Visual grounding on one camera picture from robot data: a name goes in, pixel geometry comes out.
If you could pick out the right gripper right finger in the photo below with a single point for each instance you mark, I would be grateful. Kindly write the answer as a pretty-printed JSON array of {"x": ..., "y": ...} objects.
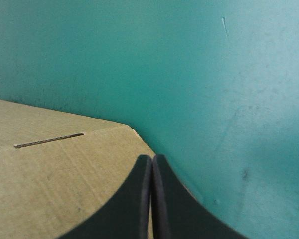
[{"x": 179, "y": 211}]

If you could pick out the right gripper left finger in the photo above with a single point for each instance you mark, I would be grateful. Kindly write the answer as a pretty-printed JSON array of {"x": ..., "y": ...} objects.
[{"x": 124, "y": 204}]

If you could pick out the brown cardboard box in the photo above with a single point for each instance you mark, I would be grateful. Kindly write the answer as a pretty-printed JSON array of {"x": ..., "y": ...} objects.
[{"x": 52, "y": 179}]

